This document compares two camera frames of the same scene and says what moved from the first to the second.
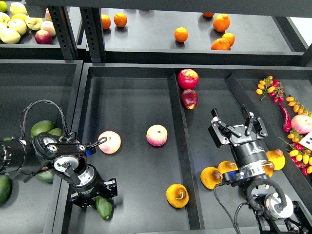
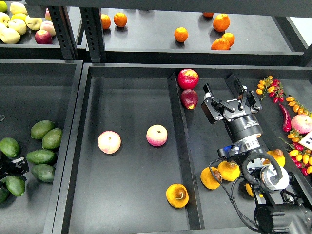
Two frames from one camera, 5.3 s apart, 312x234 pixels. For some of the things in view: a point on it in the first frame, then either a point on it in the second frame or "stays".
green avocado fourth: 47,176 stays
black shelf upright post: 91,17 stays
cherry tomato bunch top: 273,87 stays
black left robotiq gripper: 92,185 to 16,167
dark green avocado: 104,208 to 15,185
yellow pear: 177,196 stays
